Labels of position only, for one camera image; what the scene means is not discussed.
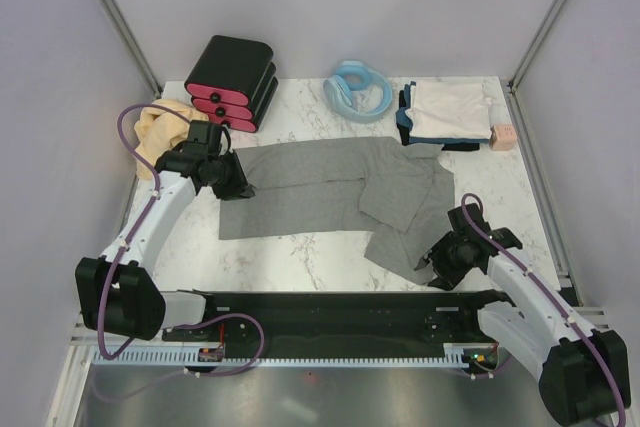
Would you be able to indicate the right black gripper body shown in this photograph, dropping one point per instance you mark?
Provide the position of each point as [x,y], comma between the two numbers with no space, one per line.
[448,258]

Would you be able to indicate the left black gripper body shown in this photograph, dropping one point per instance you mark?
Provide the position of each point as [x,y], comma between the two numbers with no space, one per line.
[227,179]

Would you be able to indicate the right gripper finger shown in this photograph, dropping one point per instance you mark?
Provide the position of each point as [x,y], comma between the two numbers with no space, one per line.
[442,283]
[427,260]

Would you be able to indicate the grey t shirt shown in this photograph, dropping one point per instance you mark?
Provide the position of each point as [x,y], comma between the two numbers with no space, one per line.
[400,194]

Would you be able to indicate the yellow t shirt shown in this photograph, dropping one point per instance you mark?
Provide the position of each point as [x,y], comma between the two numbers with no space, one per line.
[158,130]

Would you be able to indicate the black pink drawer box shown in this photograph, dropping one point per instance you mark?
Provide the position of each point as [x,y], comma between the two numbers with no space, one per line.
[233,82]

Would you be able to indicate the light blue headphones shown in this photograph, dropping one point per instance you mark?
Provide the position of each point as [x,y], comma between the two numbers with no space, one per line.
[350,79]

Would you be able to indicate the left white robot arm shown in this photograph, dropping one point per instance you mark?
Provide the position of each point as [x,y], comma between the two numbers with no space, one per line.
[116,290]

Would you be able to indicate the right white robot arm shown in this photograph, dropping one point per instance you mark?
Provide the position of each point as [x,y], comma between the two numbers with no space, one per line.
[582,372]

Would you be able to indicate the pink cube power strip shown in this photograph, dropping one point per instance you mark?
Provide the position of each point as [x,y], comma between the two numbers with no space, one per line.
[503,137]

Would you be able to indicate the white blue folded t shirt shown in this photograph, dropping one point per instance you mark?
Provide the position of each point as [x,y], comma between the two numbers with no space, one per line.
[454,116]

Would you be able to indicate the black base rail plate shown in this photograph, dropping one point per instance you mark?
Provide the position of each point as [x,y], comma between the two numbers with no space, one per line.
[342,324]

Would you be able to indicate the light blue cable duct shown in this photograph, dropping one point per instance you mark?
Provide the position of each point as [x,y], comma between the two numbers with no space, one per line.
[195,356]

